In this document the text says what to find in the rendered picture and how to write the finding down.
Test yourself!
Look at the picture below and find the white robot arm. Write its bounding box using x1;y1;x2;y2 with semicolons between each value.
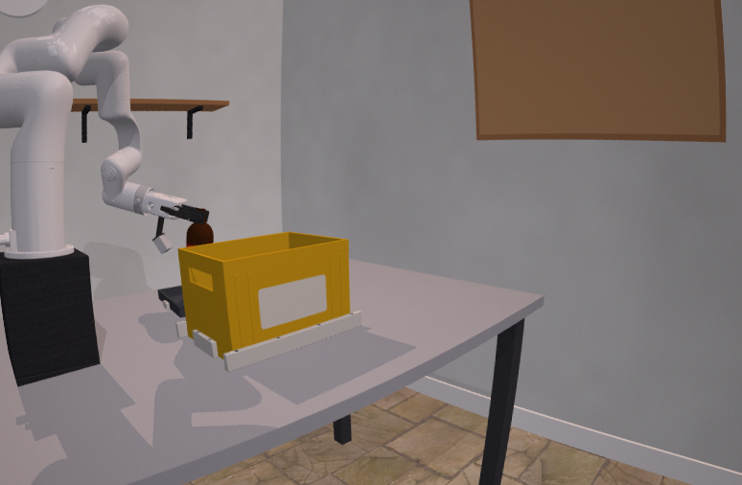
0;5;150;259

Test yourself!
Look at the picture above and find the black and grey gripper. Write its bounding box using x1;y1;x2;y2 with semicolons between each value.
142;188;209;224

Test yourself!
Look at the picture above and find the yellow storage crate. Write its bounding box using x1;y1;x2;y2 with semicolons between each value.
184;232;350;359

